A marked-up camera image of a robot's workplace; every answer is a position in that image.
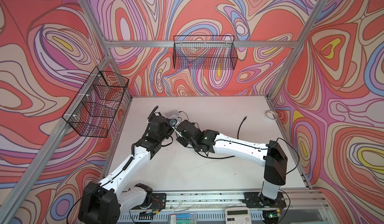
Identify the clear plastic box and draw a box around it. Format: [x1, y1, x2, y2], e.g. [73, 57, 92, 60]
[168, 213, 197, 224]

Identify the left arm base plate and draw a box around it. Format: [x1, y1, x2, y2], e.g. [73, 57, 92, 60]
[149, 193, 167, 211]

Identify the black wire basket left wall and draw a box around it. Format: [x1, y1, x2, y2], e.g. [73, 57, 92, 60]
[62, 67, 129, 138]

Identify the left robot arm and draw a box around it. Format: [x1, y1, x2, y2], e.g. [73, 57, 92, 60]
[78, 109, 178, 224]

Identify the white calculator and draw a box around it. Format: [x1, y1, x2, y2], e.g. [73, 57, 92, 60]
[225, 207, 252, 224]

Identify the black wire basket wall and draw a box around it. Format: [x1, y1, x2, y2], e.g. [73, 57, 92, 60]
[62, 67, 129, 138]
[173, 34, 238, 70]

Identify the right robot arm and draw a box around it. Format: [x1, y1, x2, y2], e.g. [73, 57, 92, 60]
[174, 120, 288, 200]

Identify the white network switch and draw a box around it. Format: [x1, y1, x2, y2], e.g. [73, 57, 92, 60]
[165, 109, 181, 120]

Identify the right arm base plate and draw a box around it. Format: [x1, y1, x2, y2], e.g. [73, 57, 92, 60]
[242, 192, 287, 210]

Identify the black wire basket back wall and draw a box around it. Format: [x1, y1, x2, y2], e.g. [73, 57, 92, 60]
[173, 34, 238, 70]

